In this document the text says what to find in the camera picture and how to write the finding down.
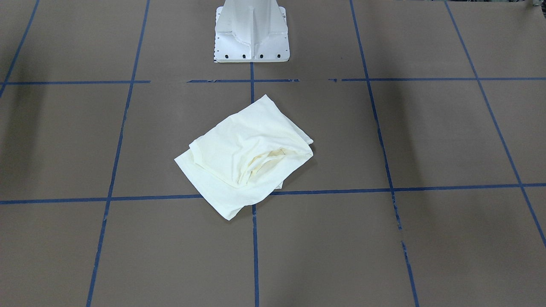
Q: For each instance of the cream long-sleeve cat shirt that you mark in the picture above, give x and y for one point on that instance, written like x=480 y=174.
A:
x=245 y=157

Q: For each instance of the white camera post with base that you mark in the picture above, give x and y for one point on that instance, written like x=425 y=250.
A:
x=251 y=31

